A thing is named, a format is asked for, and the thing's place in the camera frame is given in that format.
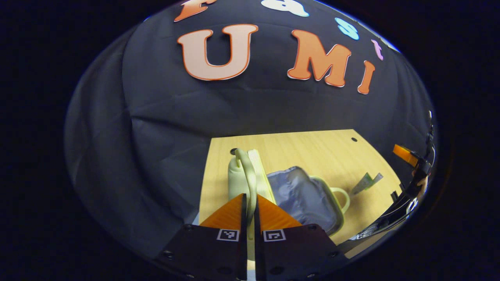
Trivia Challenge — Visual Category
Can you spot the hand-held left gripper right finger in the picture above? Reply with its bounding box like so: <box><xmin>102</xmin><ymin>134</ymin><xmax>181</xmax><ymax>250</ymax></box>
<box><xmin>254</xmin><ymin>194</ymin><xmax>351</xmax><ymax>281</ymax></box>

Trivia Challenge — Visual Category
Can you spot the pale yellow suitcase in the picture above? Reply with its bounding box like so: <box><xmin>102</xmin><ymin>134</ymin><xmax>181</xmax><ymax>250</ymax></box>
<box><xmin>228</xmin><ymin>148</ymin><xmax>351</xmax><ymax>270</ymax></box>

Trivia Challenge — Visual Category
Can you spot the slim green tube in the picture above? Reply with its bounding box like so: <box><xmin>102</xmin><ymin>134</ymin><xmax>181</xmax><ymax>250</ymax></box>
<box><xmin>350</xmin><ymin>172</ymin><xmax>384</xmax><ymax>196</ymax></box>

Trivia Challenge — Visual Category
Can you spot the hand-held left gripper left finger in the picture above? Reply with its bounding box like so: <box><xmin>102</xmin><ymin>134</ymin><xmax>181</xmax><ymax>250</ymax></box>
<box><xmin>155</xmin><ymin>194</ymin><xmax>248</xmax><ymax>281</ymax></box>

